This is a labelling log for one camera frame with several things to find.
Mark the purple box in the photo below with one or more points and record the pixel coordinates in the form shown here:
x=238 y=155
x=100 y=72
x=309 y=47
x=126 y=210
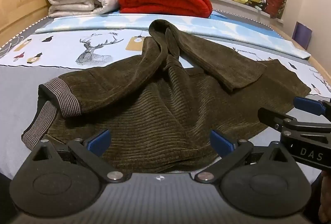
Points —
x=302 y=35

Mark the light blue mat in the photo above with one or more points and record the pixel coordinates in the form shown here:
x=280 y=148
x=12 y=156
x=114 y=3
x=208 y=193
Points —
x=116 y=21

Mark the red cushion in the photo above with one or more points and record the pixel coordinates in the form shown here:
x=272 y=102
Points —
x=275 y=1

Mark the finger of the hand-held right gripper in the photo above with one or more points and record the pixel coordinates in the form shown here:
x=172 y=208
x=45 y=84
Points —
x=271 y=116
x=307 y=105

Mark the deer printed bed sheet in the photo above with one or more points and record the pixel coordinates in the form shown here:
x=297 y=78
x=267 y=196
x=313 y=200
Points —
x=77 y=51

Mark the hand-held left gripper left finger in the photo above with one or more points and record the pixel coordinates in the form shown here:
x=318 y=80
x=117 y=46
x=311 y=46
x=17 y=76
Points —
x=99 y=141

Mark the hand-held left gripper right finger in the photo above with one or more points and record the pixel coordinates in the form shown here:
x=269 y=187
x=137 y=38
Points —
x=221 y=143

